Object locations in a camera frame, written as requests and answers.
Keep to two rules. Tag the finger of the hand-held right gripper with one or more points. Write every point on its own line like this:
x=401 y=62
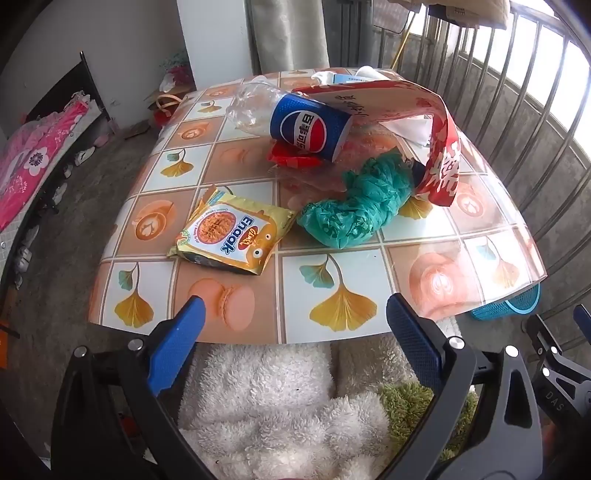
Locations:
x=545 y=344
x=582 y=318

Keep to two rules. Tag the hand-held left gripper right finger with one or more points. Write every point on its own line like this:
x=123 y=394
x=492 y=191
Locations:
x=411 y=341

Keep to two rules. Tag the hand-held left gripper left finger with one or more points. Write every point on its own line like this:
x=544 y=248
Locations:
x=184 y=334

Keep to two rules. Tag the blue plastic basket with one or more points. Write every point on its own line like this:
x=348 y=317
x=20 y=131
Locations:
x=508 y=309

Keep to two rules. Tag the red and white snack bag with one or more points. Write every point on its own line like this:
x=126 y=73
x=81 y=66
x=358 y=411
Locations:
x=388 y=99

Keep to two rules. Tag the blue medicine box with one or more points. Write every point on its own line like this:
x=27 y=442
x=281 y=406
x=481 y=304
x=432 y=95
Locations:
x=346 y=79

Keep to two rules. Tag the patterned plastic tablecloth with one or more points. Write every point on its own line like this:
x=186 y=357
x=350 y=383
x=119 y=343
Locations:
x=323 y=277

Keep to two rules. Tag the yellow snack packet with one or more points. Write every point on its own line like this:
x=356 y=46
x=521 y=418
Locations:
x=226 y=230

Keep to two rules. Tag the green plastic bag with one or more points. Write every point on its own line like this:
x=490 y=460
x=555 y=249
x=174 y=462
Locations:
x=355 y=207

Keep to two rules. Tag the small red packet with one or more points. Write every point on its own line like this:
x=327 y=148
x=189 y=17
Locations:
x=288 y=159

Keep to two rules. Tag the row of shoes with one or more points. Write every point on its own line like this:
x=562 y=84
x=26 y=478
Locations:
x=83 y=157

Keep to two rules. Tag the cardboard piece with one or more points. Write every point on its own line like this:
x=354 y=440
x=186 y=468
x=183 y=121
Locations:
x=138 y=130

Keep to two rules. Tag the pink flowered blanket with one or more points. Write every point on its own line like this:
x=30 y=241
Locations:
x=27 y=161

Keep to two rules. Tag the clear plastic bottle blue label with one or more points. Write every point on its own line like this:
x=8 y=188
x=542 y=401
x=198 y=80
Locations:
x=304 y=127

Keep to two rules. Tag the flower bouquet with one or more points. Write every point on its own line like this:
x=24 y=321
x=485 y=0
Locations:
x=178 y=74

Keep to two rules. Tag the metal railing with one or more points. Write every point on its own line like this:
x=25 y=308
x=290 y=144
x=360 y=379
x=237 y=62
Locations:
x=501 y=41

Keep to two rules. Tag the grey curtain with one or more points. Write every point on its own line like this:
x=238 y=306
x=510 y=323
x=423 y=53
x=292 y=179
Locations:
x=286 y=37

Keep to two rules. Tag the pink hanging cloth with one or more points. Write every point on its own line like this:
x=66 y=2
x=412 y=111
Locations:
x=397 y=14

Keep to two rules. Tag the beige hanging coat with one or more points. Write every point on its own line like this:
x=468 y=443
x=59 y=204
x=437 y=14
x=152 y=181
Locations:
x=466 y=11

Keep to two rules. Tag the black bed frame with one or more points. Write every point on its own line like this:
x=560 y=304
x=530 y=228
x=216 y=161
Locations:
x=60 y=87

